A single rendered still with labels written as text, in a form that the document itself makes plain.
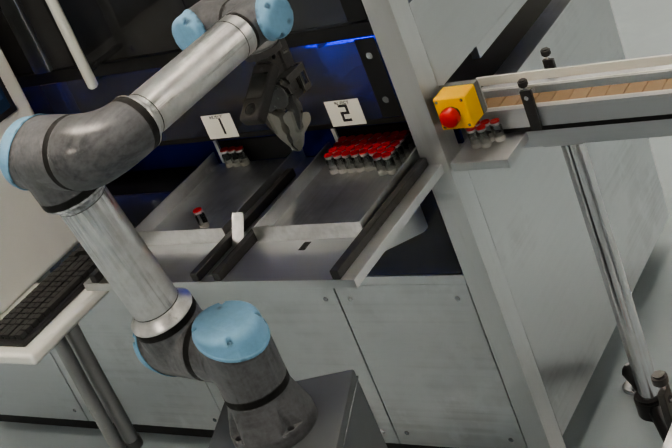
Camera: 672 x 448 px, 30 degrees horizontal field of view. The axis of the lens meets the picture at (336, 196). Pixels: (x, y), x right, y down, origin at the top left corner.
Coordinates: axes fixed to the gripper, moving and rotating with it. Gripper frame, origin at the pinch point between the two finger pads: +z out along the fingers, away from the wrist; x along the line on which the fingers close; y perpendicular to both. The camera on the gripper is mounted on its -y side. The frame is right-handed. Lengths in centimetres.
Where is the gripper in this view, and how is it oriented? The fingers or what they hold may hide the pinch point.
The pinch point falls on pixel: (295, 147)
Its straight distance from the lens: 232.1
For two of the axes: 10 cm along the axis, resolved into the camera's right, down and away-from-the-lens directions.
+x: -8.2, 0.5, 5.7
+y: 4.6, -5.4, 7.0
